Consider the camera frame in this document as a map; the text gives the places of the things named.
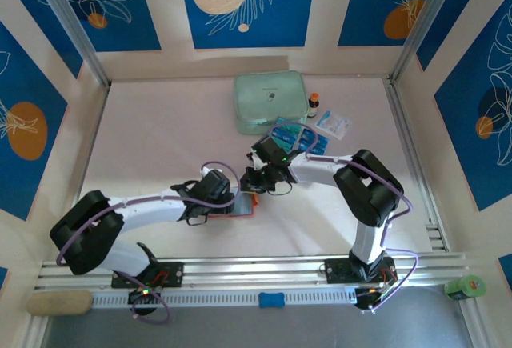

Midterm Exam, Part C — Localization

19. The teal credit card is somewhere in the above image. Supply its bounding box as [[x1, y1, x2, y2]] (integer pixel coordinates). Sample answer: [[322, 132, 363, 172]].
[[274, 115, 302, 129]]

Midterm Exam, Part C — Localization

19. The green tape roll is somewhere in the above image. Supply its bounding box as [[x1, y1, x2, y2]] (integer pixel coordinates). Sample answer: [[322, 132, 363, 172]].
[[443, 274, 487, 300]]

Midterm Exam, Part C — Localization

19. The beige oblong sponge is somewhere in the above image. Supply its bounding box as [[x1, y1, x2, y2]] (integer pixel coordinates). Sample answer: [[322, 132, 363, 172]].
[[26, 290, 94, 317]]

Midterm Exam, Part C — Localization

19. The aluminium side rail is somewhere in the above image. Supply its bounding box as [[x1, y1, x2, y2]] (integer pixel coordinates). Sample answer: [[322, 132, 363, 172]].
[[384, 78, 452, 254]]

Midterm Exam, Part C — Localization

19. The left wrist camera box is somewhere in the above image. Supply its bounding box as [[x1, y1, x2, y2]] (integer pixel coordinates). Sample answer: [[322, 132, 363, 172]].
[[197, 165, 232, 202]]

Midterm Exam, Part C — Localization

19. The white blue sachet packet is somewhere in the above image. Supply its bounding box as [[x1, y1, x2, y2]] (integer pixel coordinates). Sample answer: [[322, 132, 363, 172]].
[[314, 110, 354, 140]]

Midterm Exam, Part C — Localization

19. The orange card holder wallet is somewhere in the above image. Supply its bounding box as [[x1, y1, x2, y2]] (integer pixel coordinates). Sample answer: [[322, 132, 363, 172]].
[[206, 192, 260, 220]]

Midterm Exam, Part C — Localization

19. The aluminium frame post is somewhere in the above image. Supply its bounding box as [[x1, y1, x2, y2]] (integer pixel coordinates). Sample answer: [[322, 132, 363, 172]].
[[28, 0, 112, 90], [388, 0, 468, 85]]

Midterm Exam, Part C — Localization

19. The black electronics box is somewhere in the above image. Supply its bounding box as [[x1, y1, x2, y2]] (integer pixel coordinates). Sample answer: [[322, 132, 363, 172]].
[[127, 286, 163, 310], [354, 286, 391, 312]]

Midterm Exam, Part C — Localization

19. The blue credit card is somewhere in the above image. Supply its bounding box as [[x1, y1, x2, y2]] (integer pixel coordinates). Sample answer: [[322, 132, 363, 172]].
[[306, 126, 332, 141], [299, 136, 329, 155], [270, 126, 300, 144]]

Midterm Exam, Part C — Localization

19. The group of blue wipe packets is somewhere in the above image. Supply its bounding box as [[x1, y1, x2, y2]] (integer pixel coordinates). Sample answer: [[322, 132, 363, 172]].
[[265, 115, 332, 156]]

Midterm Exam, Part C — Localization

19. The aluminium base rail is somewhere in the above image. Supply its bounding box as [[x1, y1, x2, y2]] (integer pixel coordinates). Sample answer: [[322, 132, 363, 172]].
[[34, 251, 471, 291]]

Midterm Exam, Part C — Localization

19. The mint green zip pouch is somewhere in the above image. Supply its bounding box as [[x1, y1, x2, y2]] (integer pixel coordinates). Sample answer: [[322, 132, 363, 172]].
[[234, 70, 308, 136]]

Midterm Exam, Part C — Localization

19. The slotted grey cable duct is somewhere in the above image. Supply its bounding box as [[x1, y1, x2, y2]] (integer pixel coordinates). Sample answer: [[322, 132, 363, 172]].
[[91, 286, 361, 309]]

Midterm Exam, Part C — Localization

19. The blue bone-shaped block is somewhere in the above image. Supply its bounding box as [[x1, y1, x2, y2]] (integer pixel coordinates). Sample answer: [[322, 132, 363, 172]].
[[258, 291, 286, 309]]

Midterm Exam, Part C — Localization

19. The small brown bottle orange cap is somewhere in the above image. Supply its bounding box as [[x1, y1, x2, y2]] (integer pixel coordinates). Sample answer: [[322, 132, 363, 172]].
[[307, 91, 321, 119]]

